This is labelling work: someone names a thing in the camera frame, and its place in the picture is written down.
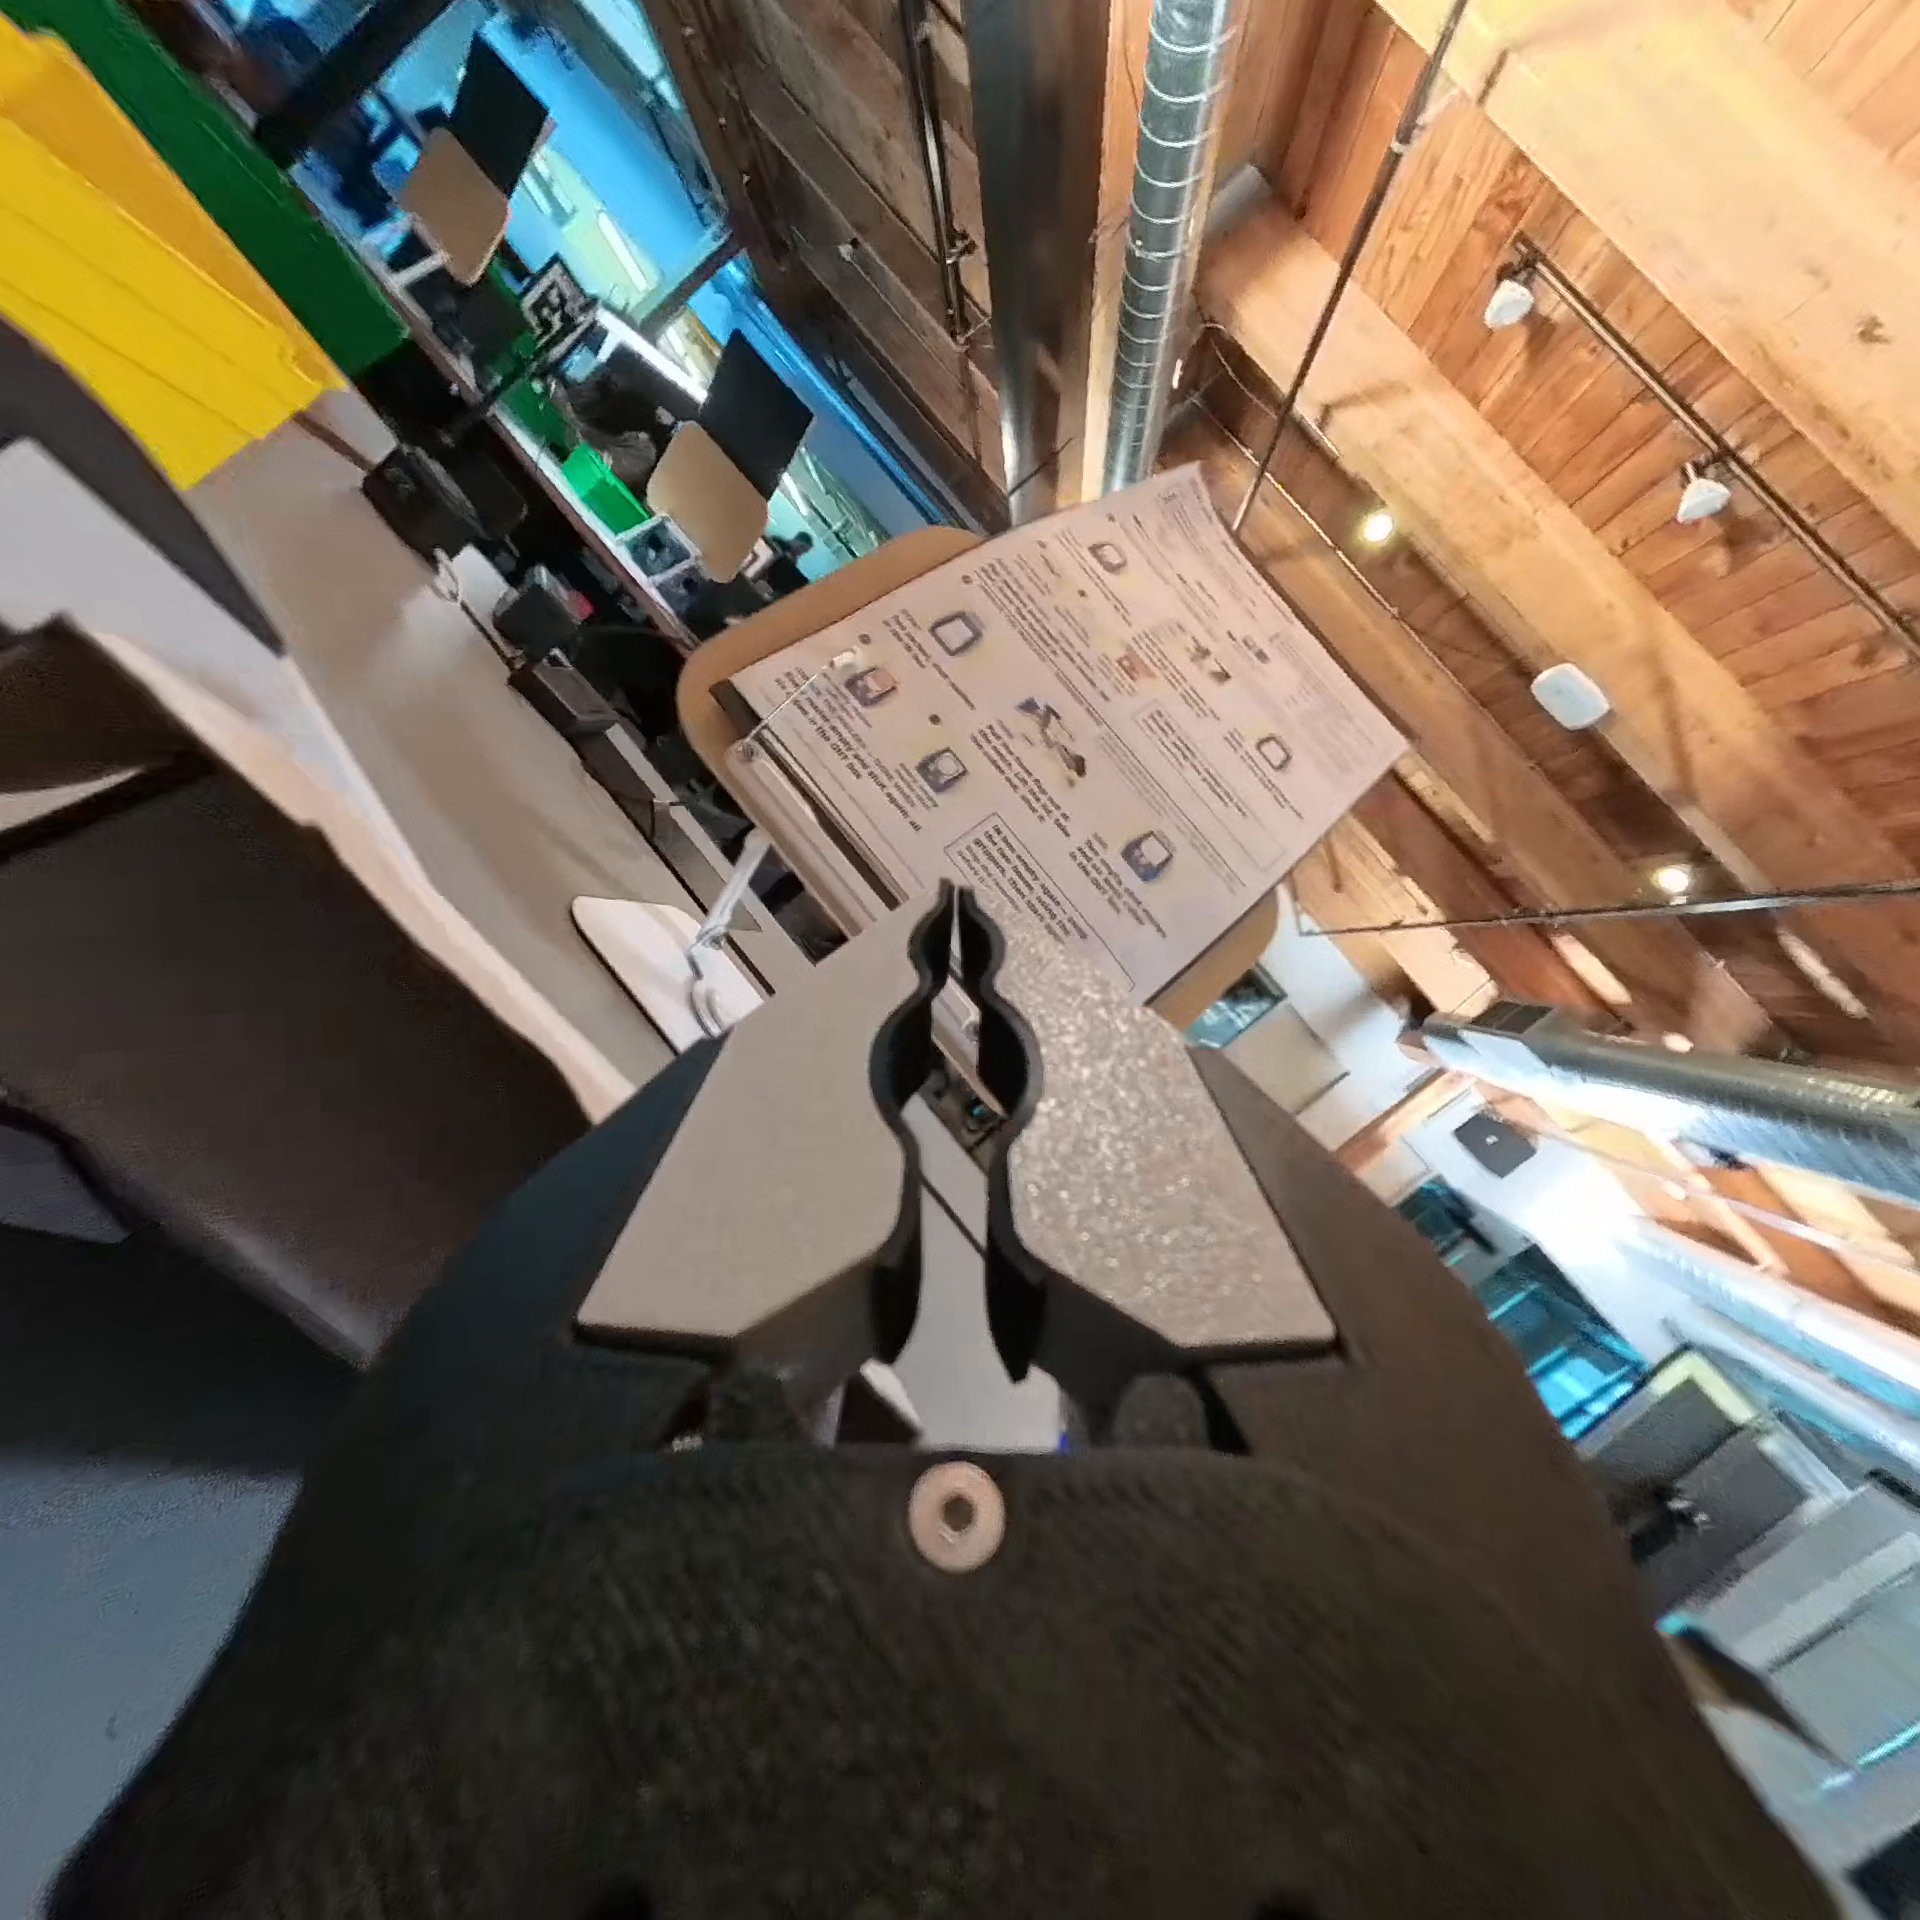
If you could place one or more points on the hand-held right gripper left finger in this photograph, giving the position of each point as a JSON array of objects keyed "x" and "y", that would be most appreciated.
[{"x": 754, "y": 1199}]

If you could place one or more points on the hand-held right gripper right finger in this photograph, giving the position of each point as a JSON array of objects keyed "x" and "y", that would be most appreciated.
[{"x": 1156, "y": 1199}]

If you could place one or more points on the white mailer box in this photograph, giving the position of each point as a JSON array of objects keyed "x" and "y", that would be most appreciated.
[{"x": 299, "y": 1052}]

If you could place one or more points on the yellow storage bin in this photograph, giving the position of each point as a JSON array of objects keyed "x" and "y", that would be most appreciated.
[{"x": 123, "y": 302}]

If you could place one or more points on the grey desk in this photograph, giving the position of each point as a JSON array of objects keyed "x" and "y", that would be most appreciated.
[{"x": 450, "y": 719}]

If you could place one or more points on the printed instruction sheet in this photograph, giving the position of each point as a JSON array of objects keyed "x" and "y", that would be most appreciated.
[{"x": 1078, "y": 719}]

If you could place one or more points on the instruction sheet on stand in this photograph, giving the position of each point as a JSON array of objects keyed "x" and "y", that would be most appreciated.
[{"x": 811, "y": 594}]

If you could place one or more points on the black device box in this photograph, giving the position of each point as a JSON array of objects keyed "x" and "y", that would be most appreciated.
[{"x": 534, "y": 617}]

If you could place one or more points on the white ceiling access point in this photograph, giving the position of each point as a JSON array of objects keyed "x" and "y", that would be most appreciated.
[{"x": 1565, "y": 696}]

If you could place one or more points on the background document stand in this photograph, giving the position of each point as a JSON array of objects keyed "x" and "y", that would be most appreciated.
[
  {"x": 453, "y": 211},
  {"x": 719, "y": 477}
]

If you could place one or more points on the small green bin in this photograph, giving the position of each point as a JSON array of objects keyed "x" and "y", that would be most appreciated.
[{"x": 594, "y": 477}]

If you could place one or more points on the black charger box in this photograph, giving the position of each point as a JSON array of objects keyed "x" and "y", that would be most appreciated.
[{"x": 444, "y": 503}]

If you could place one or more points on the white track light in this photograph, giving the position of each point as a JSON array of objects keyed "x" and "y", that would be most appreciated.
[
  {"x": 1506, "y": 302},
  {"x": 1704, "y": 501}
]

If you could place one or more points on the black and white marker tag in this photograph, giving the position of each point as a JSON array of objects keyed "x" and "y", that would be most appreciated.
[{"x": 561, "y": 308}]

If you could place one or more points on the smooth grey pipe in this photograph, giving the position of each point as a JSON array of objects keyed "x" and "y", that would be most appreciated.
[{"x": 1040, "y": 229}]

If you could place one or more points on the green storage bin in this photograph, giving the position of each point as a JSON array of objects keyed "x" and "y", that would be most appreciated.
[{"x": 257, "y": 165}]

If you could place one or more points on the black square wall device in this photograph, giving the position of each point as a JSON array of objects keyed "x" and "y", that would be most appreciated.
[{"x": 1494, "y": 1144}]

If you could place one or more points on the large silver duct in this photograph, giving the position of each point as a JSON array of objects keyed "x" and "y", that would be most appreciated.
[{"x": 1724, "y": 1092}]

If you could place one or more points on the silver spiral duct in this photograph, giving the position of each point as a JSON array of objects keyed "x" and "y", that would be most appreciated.
[{"x": 1173, "y": 229}]

